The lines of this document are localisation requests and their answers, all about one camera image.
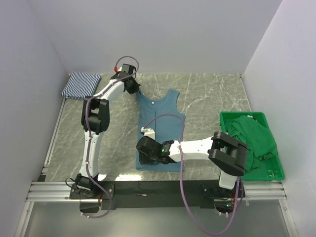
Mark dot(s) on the green tank top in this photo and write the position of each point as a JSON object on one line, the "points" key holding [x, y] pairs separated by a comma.
{"points": [[259, 139]]}

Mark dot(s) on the blue white striped tank top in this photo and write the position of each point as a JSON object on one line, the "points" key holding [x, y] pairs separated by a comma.
{"points": [[80, 85]]}

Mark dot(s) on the green plastic bin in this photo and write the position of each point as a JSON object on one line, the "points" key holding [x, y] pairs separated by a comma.
{"points": [[269, 169]]}

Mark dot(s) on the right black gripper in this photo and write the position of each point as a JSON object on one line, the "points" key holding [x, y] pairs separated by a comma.
{"points": [[143, 159]]}

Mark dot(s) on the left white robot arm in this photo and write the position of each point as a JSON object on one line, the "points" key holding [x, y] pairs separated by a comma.
{"points": [[95, 120]]}

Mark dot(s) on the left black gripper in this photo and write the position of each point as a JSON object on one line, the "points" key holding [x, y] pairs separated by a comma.
{"points": [[134, 90]]}

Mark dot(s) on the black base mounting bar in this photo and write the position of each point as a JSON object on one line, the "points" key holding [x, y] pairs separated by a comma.
{"points": [[151, 194]]}

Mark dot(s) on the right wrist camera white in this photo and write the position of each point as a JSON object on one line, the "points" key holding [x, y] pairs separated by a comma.
{"points": [[148, 132]]}

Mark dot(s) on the light blue tank top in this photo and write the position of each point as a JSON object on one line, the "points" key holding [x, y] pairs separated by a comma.
{"points": [[161, 115]]}

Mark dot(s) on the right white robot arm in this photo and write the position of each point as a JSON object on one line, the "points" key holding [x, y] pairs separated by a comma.
{"points": [[226, 152]]}

